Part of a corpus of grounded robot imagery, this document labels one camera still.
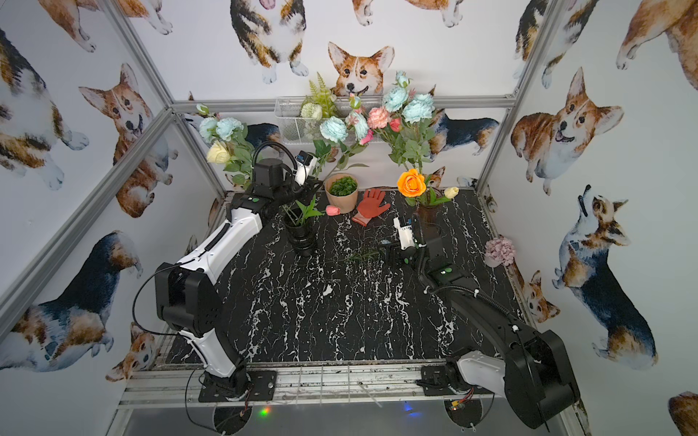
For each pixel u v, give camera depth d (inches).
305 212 35.6
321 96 31.9
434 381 28.9
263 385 28.9
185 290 18.0
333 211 32.8
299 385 29.5
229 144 30.9
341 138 28.8
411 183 29.0
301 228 36.1
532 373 15.3
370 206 45.4
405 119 28.9
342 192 42.5
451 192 31.5
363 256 39.5
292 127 35.9
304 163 28.3
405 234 28.9
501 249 35.5
